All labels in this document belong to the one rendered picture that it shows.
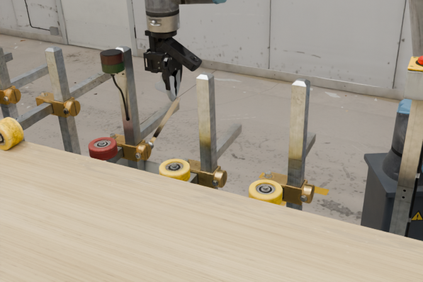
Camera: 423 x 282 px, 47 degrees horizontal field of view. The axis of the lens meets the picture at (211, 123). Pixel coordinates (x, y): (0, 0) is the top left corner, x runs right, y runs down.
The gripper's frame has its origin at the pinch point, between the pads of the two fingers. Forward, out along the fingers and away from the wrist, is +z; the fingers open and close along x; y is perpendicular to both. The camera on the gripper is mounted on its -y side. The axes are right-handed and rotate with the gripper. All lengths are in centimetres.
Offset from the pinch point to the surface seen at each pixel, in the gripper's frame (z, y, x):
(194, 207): 10.0, -22.7, 32.2
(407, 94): -17, -62, 11
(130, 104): -0.4, 9.0, 9.4
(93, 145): 9.6, 16.4, 18.9
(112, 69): -12.9, 9.2, 15.2
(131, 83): -6.2, 9.1, 8.0
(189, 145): 101, 69, -128
